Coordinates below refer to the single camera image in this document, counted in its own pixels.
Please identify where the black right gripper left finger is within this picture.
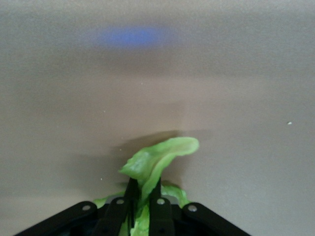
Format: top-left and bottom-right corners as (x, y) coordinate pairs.
(14, 177), (138, 236)

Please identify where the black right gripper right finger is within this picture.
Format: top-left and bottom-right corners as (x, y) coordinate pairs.
(149, 177), (252, 236)

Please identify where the green lettuce leaf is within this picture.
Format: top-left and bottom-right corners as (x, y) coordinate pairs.
(93, 136), (199, 236)

